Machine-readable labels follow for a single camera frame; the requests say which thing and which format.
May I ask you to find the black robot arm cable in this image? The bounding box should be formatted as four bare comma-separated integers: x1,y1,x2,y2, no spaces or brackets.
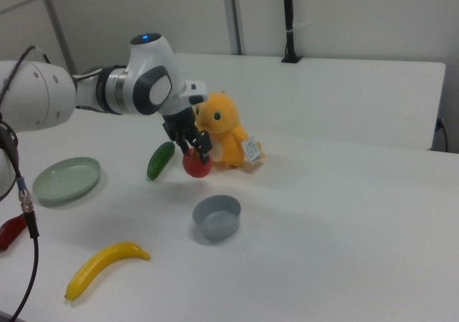
0,44,51,322

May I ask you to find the pale green plate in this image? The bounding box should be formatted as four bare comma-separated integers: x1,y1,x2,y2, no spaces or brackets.
32,156,103,207

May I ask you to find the green cucumber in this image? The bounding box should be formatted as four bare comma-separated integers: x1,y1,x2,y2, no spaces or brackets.
146,141,176,181

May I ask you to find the orange plush dinosaur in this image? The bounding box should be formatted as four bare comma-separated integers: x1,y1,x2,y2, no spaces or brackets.
193,90,267,169

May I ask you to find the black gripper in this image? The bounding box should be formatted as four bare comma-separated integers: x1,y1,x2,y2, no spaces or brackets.
161,107,213,164

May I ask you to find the red chili pepper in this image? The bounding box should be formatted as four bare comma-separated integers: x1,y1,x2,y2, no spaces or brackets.
0,212,29,251

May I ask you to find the grey bowl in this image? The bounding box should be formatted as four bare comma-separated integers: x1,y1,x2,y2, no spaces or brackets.
191,194,242,240

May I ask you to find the black camera stand pole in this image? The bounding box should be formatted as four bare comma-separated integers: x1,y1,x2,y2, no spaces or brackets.
280,0,304,64

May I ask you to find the red apple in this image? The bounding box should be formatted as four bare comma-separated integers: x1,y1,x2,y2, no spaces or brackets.
181,148,213,179

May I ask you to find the black power cable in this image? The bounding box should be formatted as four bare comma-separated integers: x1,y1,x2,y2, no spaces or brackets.
435,117,449,153

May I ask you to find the white paper tag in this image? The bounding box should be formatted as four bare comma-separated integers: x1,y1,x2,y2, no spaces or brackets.
241,135,262,164

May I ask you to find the yellow banana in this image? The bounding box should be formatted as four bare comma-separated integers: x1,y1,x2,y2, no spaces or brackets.
65,241,151,300

